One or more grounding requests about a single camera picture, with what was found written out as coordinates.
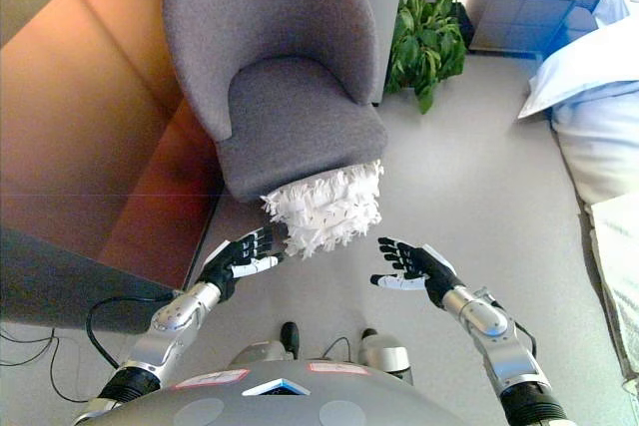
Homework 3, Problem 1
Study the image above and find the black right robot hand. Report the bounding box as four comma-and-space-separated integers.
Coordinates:
369, 236, 467, 308

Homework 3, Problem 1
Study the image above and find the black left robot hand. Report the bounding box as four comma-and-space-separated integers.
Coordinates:
201, 223, 291, 304

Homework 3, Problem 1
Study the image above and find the white fringed pillow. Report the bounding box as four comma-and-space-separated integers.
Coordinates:
260, 159, 385, 260

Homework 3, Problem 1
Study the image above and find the white bed pillow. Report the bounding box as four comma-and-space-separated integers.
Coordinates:
516, 15, 639, 121

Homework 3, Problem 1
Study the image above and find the silver left robot leg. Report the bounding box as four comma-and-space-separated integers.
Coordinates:
230, 321, 303, 364

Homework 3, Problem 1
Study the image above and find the silver robot leg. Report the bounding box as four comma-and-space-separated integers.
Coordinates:
357, 328, 415, 386
230, 321, 303, 364

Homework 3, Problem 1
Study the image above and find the silver right robot leg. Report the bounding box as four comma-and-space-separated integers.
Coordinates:
357, 328, 415, 386

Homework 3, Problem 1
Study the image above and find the grey robot torso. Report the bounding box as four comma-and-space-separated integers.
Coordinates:
74, 359, 468, 426

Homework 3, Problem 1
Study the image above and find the grey fabric armchair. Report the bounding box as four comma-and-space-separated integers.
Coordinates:
162, 0, 389, 204

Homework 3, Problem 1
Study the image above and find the brown wooden cabinet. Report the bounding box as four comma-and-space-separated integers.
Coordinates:
0, 0, 224, 335

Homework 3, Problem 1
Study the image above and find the green potted plant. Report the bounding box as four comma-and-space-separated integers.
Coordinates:
383, 0, 469, 116

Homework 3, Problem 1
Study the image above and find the white bed with duvet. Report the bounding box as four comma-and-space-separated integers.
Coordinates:
548, 0, 639, 206

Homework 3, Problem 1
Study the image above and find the white nightstand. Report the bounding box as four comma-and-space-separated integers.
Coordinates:
469, 0, 580, 54

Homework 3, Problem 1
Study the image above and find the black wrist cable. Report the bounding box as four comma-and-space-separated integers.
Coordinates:
85, 291, 182, 368

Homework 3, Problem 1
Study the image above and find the thin black floor cable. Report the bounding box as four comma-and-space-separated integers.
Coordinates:
0, 323, 96, 405

